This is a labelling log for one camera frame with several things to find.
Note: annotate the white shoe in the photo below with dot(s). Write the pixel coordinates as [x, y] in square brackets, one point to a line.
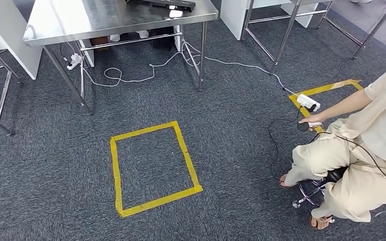
[114, 37]
[143, 34]

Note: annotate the black bag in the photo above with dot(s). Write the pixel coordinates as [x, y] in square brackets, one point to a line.
[163, 40]

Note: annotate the person's right hand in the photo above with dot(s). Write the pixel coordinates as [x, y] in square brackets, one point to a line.
[313, 118]

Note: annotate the person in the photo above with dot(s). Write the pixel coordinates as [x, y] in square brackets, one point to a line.
[379, 126]

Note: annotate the white power strip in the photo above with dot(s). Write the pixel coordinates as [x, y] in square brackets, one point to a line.
[306, 101]

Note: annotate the white multi-socket adapter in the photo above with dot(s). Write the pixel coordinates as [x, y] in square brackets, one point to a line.
[74, 60]

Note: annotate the brown box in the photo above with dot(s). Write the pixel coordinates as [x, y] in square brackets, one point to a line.
[99, 41]

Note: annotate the yellow floor tape square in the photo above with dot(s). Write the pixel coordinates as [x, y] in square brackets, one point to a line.
[114, 173]

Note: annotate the black plastic panel part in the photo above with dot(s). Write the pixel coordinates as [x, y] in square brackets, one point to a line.
[176, 4]

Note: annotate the black stool chrome base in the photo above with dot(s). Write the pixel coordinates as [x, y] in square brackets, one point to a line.
[336, 174]

